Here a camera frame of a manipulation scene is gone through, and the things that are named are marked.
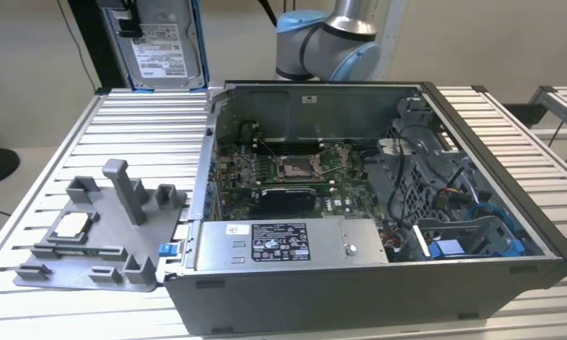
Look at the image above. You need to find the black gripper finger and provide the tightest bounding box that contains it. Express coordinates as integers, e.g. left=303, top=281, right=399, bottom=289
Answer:
left=116, top=0, right=141, bottom=39

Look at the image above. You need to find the hard disk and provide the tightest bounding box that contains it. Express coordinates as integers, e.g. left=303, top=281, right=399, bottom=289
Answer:
left=101, top=0, right=209, bottom=94

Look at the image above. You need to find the grey disk bay cage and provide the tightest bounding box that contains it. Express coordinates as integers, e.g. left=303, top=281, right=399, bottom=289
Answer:
left=372, top=95, right=550, bottom=263

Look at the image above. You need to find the black RAM slot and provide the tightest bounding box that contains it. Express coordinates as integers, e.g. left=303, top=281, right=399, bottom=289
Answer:
left=254, top=137, right=325, bottom=148

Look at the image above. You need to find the CPU socket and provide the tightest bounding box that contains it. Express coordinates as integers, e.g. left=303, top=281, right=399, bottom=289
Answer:
left=273, top=154, right=323, bottom=182

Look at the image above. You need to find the grey parts rack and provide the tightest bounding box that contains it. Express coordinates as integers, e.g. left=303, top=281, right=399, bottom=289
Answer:
left=11, top=158, right=189, bottom=293

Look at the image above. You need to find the silver CPU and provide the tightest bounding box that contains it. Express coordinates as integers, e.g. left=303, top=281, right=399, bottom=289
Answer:
left=56, top=214, right=94, bottom=237

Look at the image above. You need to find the black graphics card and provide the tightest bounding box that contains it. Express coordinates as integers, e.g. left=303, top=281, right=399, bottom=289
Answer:
left=257, top=187, right=319, bottom=217

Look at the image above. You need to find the green RAM stick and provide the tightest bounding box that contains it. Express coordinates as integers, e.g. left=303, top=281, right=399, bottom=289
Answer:
left=50, top=247, right=120, bottom=256

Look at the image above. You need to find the green motherboard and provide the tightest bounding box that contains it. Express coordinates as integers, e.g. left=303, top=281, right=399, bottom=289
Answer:
left=212, top=141, right=388, bottom=222

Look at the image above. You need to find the silver power supply unit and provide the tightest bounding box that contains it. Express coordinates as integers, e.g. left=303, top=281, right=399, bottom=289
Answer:
left=192, top=218, right=391, bottom=272

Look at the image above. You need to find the dark grey PC case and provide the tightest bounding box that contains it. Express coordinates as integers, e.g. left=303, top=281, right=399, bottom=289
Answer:
left=162, top=79, right=567, bottom=337

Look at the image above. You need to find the blue carrier in bay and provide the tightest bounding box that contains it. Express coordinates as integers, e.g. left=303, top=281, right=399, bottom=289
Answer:
left=428, top=239, right=465, bottom=257

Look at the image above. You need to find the metal slat side table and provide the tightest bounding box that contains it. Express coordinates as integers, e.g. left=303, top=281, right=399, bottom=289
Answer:
left=528, top=84, right=567, bottom=142

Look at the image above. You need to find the black upright post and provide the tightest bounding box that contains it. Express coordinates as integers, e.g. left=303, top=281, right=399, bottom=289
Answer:
left=69, top=0, right=129, bottom=89

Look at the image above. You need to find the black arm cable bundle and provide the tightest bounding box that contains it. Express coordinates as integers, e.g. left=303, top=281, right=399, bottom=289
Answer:
left=256, top=0, right=297, bottom=26

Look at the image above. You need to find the locking lever wire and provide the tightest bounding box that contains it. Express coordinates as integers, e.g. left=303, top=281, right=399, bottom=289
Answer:
left=257, top=139, right=284, bottom=159

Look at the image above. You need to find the white upright post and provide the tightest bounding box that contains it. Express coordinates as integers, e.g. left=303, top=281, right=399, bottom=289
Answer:
left=376, top=0, right=407, bottom=86

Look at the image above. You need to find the socket cover metal frame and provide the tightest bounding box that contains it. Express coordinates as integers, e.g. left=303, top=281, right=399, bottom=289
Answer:
left=316, top=146, right=356, bottom=174

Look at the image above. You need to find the black wire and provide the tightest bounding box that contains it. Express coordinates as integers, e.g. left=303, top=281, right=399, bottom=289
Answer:
left=387, top=124, right=449, bottom=227

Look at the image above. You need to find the black table bracket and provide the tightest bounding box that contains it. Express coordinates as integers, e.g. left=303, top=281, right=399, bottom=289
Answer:
left=503, top=102, right=548, bottom=129

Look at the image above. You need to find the blue wire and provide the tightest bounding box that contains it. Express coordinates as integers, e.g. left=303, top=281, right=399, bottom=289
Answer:
left=467, top=200, right=520, bottom=245

